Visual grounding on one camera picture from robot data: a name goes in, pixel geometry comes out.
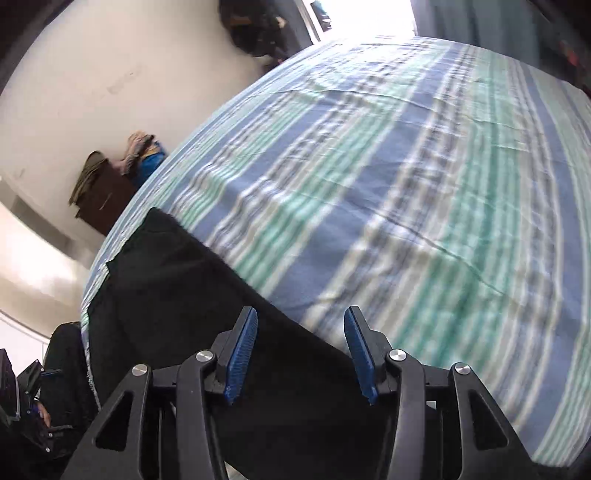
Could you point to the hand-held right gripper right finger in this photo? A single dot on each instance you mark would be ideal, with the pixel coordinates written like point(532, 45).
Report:
point(360, 355)

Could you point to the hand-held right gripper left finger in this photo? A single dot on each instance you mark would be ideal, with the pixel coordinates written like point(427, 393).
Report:
point(241, 355)

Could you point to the black pants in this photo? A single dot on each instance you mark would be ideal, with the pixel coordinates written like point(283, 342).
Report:
point(184, 286)

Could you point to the person's left hand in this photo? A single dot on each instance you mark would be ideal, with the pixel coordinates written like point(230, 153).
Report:
point(44, 413)

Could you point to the person's dark clothed leg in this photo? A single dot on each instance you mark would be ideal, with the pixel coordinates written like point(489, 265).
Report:
point(69, 369)

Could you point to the striped bed sheet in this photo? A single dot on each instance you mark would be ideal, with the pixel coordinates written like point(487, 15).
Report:
point(369, 184)

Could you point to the dark brown nightstand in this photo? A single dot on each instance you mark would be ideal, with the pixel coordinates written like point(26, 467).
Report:
point(108, 198)

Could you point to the pile of folded clothes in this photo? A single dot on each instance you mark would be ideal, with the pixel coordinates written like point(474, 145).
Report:
point(143, 157)

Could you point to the olive cloth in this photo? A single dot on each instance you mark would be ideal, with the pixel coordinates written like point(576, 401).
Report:
point(85, 177)

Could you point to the dark hanging clothes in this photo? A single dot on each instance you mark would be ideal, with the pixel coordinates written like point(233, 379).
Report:
point(254, 27)

